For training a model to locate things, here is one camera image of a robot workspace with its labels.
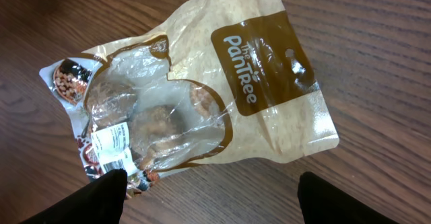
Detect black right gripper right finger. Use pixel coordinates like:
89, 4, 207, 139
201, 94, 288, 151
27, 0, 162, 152
297, 172, 397, 224

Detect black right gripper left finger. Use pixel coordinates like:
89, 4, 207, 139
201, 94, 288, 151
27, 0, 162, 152
22, 170, 127, 224

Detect brown cookie bag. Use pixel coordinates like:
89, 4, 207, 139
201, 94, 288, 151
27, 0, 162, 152
39, 0, 339, 198

